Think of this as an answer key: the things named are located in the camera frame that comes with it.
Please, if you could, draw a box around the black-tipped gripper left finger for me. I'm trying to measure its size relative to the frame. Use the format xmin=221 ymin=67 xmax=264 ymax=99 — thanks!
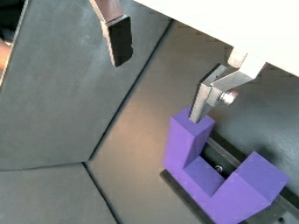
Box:
xmin=89 ymin=0 xmax=133 ymax=67

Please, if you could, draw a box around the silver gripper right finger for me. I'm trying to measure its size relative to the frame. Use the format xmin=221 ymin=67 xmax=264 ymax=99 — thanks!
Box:
xmin=189 ymin=48 xmax=265 ymax=123

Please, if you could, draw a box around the purple U-shaped block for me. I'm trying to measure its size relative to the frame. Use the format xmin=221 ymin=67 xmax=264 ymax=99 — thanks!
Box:
xmin=162 ymin=108 xmax=288 ymax=224

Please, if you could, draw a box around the black angle fixture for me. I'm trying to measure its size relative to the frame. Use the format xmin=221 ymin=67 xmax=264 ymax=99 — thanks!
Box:
xmin=161 ymin=136 xmax=299 ymax=224

